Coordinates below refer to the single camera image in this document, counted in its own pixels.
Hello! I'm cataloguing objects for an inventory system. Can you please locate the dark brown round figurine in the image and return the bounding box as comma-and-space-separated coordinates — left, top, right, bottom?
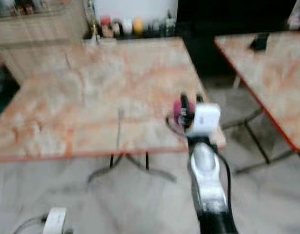
112, 20, 123, 37

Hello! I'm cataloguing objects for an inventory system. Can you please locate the gold trophy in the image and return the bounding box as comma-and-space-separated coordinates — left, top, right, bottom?
87, 0, 100, 39

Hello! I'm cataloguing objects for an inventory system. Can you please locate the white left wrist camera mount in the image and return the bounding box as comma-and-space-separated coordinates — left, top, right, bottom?
44, 207, 68, 234

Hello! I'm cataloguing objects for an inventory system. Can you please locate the black low cabinet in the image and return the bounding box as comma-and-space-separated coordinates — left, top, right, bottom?
176, 0, 300, 77

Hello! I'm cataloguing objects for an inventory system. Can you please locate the small black box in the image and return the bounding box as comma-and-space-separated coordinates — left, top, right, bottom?
249, 33, 270, 51

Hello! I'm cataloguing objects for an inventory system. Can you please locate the white round figurine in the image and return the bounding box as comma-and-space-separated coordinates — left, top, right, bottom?
122, 19, 134, 36

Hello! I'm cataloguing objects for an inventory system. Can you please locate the yellow round figurine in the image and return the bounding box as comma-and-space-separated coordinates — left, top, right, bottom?
133, 17, 145, 36

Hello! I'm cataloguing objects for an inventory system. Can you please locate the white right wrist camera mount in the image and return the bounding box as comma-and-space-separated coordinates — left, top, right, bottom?
187, 103, 222, 137

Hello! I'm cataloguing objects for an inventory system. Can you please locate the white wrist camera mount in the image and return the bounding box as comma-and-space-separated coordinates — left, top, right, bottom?
187, 103, 222, 137
44, 207, 68, 234

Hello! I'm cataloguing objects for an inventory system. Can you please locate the jar with red lid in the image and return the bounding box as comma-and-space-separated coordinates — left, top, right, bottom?
100, 16, 113, 39

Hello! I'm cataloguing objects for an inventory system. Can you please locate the purple plastic cup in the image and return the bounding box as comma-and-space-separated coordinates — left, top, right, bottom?
173, 97, 185, 125

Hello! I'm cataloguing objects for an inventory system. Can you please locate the light wooden cabinet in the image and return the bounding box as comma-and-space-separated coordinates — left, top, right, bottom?
0, 11, 90, 84

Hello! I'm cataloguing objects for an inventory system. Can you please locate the silver metal fork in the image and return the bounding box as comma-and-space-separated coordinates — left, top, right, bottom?
115, 108, 125, 150

